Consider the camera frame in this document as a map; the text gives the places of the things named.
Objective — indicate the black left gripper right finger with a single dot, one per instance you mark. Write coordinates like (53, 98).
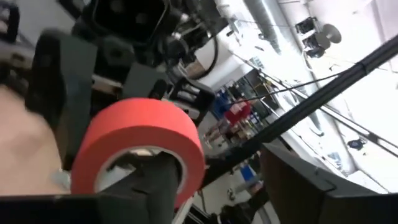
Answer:
(295, 193)

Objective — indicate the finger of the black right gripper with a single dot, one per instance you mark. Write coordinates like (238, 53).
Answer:
(143, 82)
(62, 81)

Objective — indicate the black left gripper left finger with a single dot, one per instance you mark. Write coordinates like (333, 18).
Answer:
(155, 193)

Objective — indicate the red tape roll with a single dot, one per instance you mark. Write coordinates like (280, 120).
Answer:
(140, 124)

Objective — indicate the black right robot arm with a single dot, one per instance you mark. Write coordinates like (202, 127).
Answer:
(199, 28)

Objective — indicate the person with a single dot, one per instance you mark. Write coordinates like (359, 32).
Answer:
(237, 112)

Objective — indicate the black ceiling spotlights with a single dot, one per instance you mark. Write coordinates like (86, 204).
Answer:
(314, 42)

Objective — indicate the black aluminium table frame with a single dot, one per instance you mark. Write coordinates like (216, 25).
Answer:
(311, 104)

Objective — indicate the silver ventilation duct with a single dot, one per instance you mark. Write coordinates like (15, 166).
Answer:
(261, 21)

